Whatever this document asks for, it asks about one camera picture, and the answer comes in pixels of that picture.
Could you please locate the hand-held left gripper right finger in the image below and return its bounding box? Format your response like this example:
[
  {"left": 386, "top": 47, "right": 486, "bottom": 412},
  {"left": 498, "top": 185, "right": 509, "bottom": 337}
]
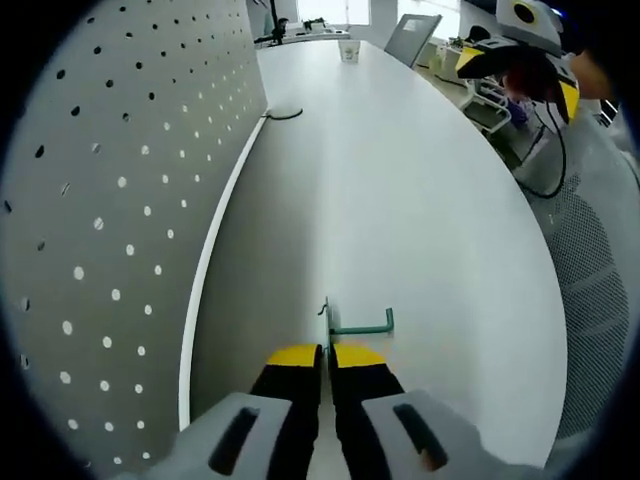
[{"left": 327, "top": 342, "right": 546, "bottom": 480}]

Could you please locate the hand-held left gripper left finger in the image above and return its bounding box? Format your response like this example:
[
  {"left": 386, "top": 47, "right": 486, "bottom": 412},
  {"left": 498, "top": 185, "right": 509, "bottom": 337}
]
[{"left": 144, "top": 343, "right": 324, "bottom": 480}]

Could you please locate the green hook assembly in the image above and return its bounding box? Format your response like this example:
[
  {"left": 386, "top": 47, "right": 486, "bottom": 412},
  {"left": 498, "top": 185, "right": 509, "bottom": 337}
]
[{"left": 317, "top": 296, "right": 396, "bottom": 359}]

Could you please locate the white perforated mounting plate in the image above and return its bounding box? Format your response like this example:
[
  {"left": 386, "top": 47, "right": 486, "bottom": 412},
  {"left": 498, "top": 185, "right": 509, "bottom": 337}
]
[{"left": 0, "top": 0, "right": 271, "bottom": 471}]

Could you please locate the person's right hand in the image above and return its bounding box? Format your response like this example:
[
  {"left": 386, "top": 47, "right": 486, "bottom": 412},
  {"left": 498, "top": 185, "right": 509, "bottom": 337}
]
[{"left": 569, "top": 48, "right": 619, "bottom": 101}]

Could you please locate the bright window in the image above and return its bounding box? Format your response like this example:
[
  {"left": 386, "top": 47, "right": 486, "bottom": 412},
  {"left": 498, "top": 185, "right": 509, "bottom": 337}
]
[{"left": 297, "top": 0, "right": 371, "bottom": 24}]

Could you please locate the grey mesh office chair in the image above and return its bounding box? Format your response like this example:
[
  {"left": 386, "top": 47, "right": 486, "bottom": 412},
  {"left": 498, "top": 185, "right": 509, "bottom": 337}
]
[{"left": 514, "top": 109, "right": 640, "bottom": 441}]

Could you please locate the round grey desk grommet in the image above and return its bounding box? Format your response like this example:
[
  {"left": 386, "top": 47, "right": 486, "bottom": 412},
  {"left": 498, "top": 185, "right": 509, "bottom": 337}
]
[{"left": 264, "top": 105, "right": 305, "bottom": 121}]

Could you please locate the black monitor stand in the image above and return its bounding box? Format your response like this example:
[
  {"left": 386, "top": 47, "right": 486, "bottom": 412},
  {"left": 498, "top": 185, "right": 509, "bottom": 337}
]
[{"left": 267, "top": 0, "right": 291, "bottom": 46}]

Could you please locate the right hand-held gripper cable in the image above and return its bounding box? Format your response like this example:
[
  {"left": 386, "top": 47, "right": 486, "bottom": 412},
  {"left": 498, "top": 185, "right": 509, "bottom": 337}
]
[{"left": 517, "top": 97, "right": 569, "bottom": 200}]

